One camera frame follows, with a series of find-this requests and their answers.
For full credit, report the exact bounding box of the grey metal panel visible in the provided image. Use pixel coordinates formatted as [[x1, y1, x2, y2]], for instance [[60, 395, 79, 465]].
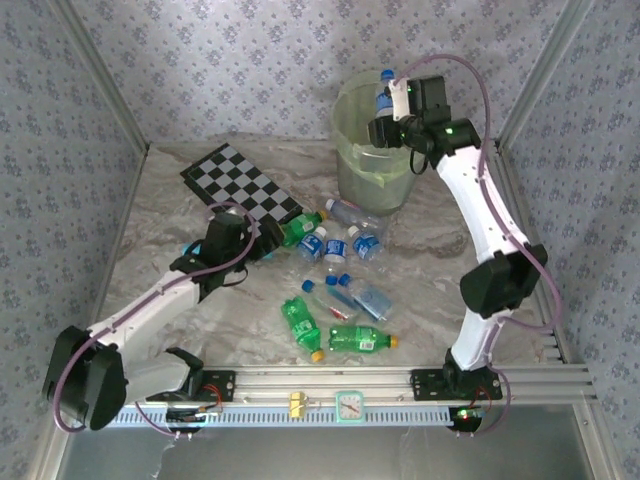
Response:
[[54, 402, 616, 480]]

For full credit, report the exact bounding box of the clear bottle red purple label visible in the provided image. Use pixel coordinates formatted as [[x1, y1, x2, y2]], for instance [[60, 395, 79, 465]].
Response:
[[324, 198, 389, 234]]

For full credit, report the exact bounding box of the grey slotted cable duct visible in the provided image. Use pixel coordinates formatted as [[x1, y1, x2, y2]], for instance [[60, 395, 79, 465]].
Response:
[[112, 402, 464, 429]]

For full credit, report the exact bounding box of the small teal clock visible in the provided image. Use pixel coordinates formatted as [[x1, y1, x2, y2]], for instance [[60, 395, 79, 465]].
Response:
[[334, 389, 367, 425]]

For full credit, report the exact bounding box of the aluminium side rail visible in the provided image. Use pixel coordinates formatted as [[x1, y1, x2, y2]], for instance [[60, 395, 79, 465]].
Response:
[[492, 139, 571, 364], [74, 142, 151, 374]]

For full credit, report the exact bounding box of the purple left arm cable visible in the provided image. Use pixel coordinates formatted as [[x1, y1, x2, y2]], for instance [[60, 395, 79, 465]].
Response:
[[52, 201, 261, 441]]

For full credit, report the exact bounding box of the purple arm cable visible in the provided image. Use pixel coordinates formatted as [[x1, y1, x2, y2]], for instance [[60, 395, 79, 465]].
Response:
[[52, 201, 261, 441], [392, 52, 564, 441]]

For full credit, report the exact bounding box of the aluminium frame post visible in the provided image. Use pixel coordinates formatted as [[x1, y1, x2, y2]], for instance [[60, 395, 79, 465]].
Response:
[[49, 0, 151, 154], [497, 0, 599, 146]]

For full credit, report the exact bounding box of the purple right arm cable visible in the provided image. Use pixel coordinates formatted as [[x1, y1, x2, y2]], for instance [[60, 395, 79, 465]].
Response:
[[392, 52, 564, 441]]

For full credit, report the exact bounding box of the grey mesh waste bin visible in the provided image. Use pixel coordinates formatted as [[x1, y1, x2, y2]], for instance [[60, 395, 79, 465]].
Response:
[[332, 69, 435, 219]]

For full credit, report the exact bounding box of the blue label clear plastic bottle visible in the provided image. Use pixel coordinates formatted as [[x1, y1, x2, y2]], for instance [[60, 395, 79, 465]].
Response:
[[323, 232, 350, 265], [373, 68, 401, 121]]

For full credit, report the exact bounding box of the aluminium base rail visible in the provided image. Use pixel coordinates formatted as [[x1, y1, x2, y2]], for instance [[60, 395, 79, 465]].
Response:
[[199, 363, 599, 404]]

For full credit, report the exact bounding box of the Pocari Sweat blue label bottle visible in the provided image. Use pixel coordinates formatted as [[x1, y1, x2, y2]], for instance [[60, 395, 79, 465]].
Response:
[[297, 225, 327, 264], [347, 224, 384, 262]]

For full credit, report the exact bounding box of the black grey folding chessboard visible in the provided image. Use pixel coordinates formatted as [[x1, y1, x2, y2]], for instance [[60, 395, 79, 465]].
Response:
[[179, 142, 305, 236]]

